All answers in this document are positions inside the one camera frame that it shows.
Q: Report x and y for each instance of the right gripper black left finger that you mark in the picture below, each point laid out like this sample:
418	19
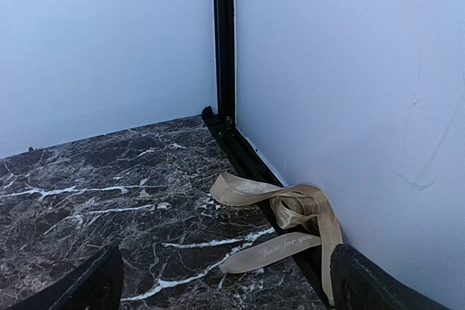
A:
95	284

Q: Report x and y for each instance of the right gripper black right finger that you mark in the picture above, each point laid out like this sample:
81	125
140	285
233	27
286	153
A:
358	283

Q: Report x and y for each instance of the beige satin ribbon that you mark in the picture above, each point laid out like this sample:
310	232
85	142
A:
299	205

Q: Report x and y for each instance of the black right corner post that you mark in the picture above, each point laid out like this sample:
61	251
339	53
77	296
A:
222	126

